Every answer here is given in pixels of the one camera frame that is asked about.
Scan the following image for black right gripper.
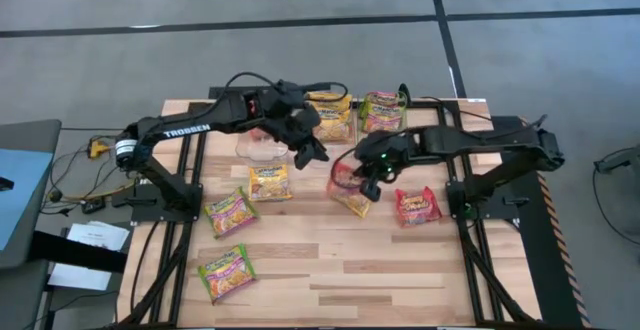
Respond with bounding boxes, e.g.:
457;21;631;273
352;134;416;203

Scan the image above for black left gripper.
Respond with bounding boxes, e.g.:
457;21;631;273
277;107;330;171

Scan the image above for clear plastic bin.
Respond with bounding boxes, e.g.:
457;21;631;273
356;89;412;162
234;89;292;164
303;90;359;164

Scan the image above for black striped-edge floor mat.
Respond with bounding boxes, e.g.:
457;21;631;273
491;115;592;329

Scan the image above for yellow power splitter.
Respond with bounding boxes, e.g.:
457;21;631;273
87;138;109;160

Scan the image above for black power adapter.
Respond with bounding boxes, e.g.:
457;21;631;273
81;197;107;215

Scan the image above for white paper sheet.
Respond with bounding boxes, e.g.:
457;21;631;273
47;262;113;292
66;220;131;252

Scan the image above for black floor beam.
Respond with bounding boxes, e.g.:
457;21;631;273
28;229;129;274

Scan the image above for grey desk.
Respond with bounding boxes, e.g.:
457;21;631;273
0;118;62;271

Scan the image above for blue desk mat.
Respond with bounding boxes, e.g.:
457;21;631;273
0;148;55;251

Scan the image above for black right arm wrist cable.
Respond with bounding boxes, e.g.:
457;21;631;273
327;147;361;191

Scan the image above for black aluminium table frame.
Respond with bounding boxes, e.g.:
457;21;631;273
117;98;544;330

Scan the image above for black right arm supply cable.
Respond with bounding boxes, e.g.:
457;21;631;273
398;83;549;139

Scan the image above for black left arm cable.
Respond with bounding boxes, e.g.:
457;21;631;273
218;71;350;117

